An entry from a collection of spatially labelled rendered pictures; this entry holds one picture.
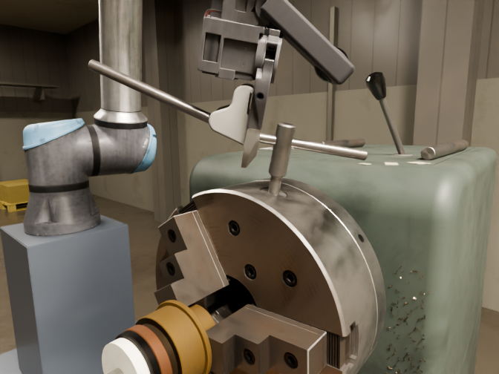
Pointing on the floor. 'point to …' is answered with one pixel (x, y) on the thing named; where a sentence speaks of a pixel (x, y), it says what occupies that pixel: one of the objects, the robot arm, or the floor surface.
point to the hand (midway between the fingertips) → (252, 154)
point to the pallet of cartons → (14, 194)
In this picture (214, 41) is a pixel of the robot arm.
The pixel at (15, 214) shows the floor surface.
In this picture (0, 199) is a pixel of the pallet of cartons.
